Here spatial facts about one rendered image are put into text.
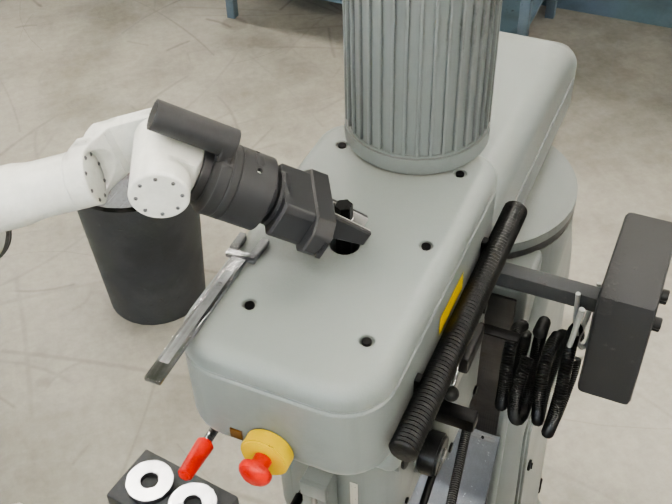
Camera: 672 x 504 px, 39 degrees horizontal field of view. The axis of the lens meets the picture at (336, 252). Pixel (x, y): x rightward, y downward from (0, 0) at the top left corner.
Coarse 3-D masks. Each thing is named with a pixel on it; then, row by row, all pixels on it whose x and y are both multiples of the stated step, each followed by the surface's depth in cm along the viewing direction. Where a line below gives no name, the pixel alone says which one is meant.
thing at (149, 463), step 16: (144, 464) 179; (160, 464) 179; (128, 480) 176; (144, 480) 178; (160, 480) 176; (176, 480) 178; (192, 480) 178; (112, 496) 175; (128, 496) 175; (144, 496) 174; (160, 496) 174; (176, 496) 174; (192, 496) 174; (208, 496) 173; (224, 496) 175
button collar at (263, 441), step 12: (252, 432) 107; (264, 432) 106; (252, 444) 106; (264, 444) 106; (276, 444) 106; (288, 444) 107; (252, 456) 108; (276, 456) 106; (288, 456) 106; (276, 468) 108
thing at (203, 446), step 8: (208, 432) 117; (216, 432) 117; (200, 440) 115; (208, 440) 116; (192, 448) 115; (200, 448) 115; (208, 448) 115; (192, 456) 114; (200, 456) 114; (184, 464) 113; (192, 464) 113; (200, 464) 114; (184, 472) 113; (192, 472) 113
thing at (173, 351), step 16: (240, 240) 114; (240, 256) 112; (256, 256) 112; (224, 272) 110; (208, 288) 109; (224, 288) 108; (208, 304) 107; (192, 320) 105; (176, 336) 103; (192, 336) 103; (176, 352) 101; (160, 368) 100; (160, 384) 99
